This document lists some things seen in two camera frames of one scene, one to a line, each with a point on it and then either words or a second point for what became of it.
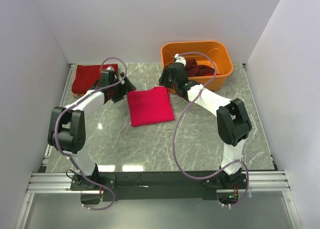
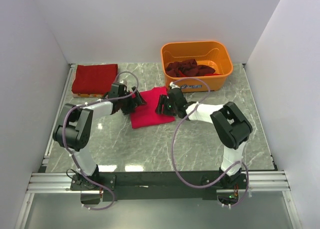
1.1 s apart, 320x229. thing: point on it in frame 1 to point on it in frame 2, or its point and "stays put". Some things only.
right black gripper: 163,80 to 163,101
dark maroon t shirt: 194,70 stays put
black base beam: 161,186 stays put
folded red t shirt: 86,75 stays put
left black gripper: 125,88 to 139,101
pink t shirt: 150,106 stays put
